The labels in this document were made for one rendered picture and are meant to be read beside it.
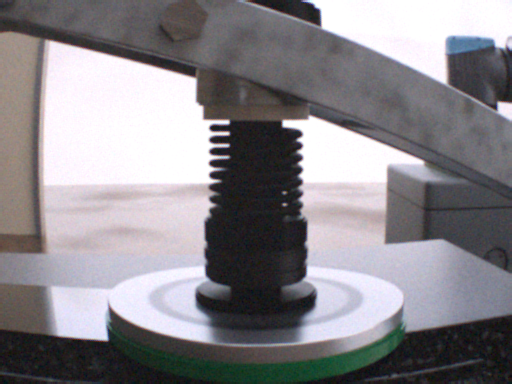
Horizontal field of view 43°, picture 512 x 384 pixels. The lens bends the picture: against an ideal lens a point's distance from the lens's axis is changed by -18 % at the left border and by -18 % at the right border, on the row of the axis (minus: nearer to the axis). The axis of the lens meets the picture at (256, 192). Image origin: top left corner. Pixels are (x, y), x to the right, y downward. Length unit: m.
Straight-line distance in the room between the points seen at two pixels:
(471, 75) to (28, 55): 4.45
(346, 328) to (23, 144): 5.25
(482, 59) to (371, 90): 1.21
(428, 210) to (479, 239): 0.16
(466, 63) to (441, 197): 0.35
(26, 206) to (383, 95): 5.28
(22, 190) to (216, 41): 5.26
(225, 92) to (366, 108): 0.09
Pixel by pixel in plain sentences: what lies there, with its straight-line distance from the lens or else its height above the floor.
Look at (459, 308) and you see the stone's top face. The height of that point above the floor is 0.84.
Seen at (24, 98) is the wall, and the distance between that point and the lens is 5.63.
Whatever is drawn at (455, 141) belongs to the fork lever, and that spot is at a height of 0.98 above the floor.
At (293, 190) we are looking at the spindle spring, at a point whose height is 0.94.
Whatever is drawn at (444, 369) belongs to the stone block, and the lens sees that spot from 0.52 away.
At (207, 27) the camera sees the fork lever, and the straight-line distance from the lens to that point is 0.44.
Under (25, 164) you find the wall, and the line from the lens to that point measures 5.64.
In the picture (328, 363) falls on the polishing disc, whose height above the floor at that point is 0.85.
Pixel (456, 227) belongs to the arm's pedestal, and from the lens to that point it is 1.52.
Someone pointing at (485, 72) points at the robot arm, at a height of 1.10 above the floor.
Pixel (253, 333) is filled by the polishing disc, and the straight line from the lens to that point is 0.44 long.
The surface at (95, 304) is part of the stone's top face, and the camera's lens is 0.59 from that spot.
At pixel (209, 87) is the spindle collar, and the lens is 0.48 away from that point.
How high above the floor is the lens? 1.00
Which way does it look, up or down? 7 degrees down
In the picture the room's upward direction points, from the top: straight up
